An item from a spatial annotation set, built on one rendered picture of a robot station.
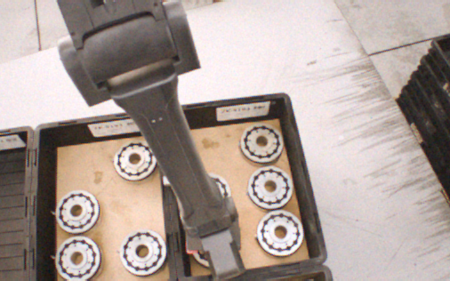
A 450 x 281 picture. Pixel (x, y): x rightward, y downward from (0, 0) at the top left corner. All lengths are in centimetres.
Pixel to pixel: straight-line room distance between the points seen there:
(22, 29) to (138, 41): 229
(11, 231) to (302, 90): 88
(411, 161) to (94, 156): 86
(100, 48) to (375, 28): 222
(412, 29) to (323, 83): 133
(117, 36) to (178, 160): 18
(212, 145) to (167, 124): 62
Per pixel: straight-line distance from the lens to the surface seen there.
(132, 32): 34
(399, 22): 259
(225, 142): 104
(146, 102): 39
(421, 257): 120
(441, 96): 175
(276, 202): 96
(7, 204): 112
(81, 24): 34
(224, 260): 70
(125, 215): 100
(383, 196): 121
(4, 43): 261
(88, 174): 106
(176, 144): 45
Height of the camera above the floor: 177
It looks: 64 degrees down
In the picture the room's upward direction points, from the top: straight up
